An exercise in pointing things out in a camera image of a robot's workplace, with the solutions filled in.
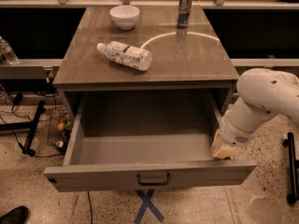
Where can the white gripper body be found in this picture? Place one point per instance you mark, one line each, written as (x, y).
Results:
(235, 133)

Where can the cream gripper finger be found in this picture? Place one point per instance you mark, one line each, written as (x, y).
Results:
(216, 144)
(220, 150)

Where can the grey top drawer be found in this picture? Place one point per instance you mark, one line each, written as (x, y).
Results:
(145, 140)

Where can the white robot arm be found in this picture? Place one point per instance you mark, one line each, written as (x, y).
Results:
(263, 93)

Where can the grey drawer cabinet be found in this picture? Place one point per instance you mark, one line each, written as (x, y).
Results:
(188, 83)

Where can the black stand leg right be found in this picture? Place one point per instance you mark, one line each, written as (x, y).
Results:
(293, 196)

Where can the black stand leg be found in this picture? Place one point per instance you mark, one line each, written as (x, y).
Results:
(293, 196)
(31, 125)

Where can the blue tape cross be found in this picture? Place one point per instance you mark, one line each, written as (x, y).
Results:
(147, 204)

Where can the clear plastic water bottle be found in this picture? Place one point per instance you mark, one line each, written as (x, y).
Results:
(127, 55)

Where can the blue silver drink can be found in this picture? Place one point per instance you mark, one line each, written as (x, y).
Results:
(184, 11)

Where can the white ceramic bowl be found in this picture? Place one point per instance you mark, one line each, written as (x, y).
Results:
(125, 16)

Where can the black stand leg left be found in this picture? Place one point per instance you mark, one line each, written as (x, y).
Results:
(31, 125)

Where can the black shoe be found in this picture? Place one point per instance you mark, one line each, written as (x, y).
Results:
(18, 215)

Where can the small clear bottle left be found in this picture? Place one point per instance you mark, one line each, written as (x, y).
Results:
(8, 52)

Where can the wire basket with fruit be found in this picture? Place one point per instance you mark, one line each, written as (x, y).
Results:
(60, 129)

